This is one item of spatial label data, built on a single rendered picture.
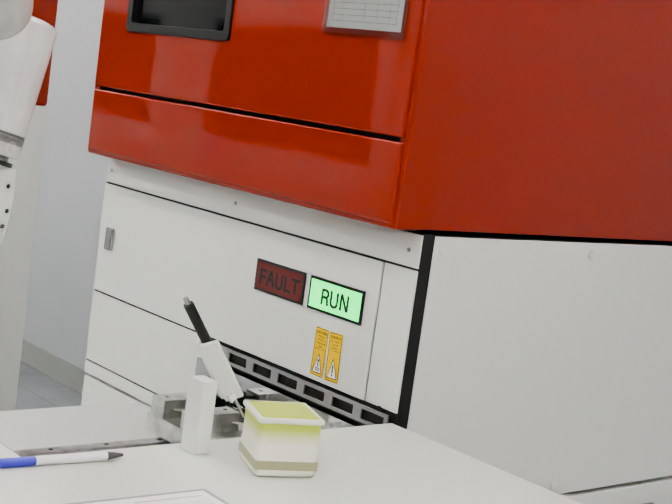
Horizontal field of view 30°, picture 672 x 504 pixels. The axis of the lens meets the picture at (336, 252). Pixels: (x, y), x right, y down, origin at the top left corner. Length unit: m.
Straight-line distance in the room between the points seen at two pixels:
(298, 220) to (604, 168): 0.46
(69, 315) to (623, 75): 3.87
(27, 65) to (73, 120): 4.09
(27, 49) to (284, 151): 0.50
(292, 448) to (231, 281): 0.62
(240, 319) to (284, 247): 0.15
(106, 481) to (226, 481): 0.13
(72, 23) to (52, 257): 1.01
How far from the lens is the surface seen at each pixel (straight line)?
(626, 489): 2.15
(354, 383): 1.75
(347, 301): 1.75
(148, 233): 2.17
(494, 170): 1.73
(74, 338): 5.44
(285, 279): 1.85
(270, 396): 1.87
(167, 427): 1.87
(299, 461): 1.39
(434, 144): 1.64
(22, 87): 1.42
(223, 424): 1.84
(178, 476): 1.36
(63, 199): 5.54
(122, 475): 1.35
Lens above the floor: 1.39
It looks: 7 degrees down
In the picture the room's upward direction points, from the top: 8 degrees clockwise
